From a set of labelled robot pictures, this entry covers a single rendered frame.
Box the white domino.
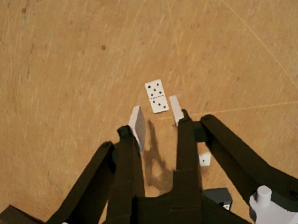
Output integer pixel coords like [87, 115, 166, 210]
[145, 79, 169, 113]
[199, 153, 210, 166]

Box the black rack of three bins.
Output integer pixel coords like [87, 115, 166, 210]
[204, 187, 233, 210]

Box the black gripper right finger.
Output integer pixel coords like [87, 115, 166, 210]
[168, 96, 298, 224]

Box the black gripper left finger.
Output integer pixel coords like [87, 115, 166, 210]
[44, 105, 146, 224]

